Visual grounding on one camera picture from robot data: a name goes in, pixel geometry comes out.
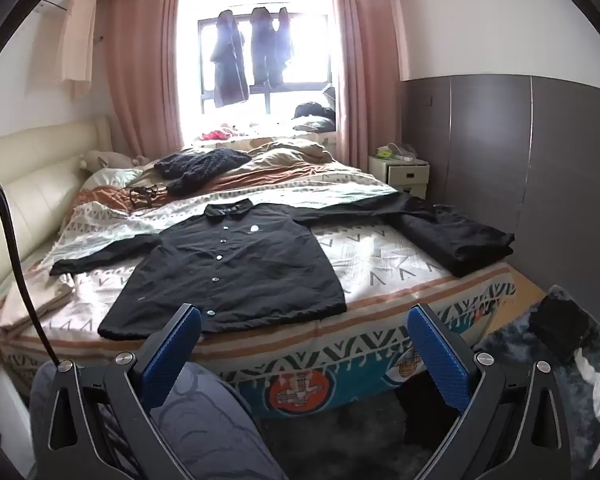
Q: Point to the white bedside cabinet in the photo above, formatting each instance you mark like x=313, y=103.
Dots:
x=2, y=410

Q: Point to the black cloth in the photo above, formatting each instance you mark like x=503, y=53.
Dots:
x=560, y=327

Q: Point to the black button shirt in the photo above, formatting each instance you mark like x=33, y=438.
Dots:
x=240, y=270

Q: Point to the dark cushion pile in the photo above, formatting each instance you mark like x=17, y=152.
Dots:
x=315, y=115

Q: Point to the cream padded headboard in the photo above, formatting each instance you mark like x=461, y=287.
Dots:
x=30, y=185

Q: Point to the bed with patterned bedding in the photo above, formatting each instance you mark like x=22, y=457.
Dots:
x=380, y=255

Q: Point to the folded black clothes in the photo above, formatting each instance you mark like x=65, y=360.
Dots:
x=455, y=237

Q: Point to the beige plush toy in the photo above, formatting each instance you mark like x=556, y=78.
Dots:
x=102, y=160

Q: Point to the hanging dark jacket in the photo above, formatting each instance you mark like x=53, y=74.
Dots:
x=267, y=45
x=227, y=60

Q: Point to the folded beige sheet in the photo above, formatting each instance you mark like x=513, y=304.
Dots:
x=30, y=300

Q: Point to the hanging beige cloth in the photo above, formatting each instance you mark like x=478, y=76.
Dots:
x=77, y=40

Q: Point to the window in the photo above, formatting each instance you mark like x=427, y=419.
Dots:
x=305, y=45

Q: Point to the white air conditioner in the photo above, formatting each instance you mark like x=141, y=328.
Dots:
x=52, y=2

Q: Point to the green and white clutter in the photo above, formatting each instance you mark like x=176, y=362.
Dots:
x=392, y=152

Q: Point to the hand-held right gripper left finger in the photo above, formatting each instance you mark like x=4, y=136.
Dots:
x=172, y=355

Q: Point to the red cloth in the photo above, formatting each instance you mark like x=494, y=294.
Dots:
x=215, y=135

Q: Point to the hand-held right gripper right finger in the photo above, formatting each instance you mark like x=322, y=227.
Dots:
x=437, y=360

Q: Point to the cream nightstand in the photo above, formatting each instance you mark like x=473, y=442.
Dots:
x=405, y=175

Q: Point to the black knit sweater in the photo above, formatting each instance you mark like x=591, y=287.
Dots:
x=200, y=165

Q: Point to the grey shaggy rug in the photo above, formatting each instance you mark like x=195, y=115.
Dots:
x=510, y=330

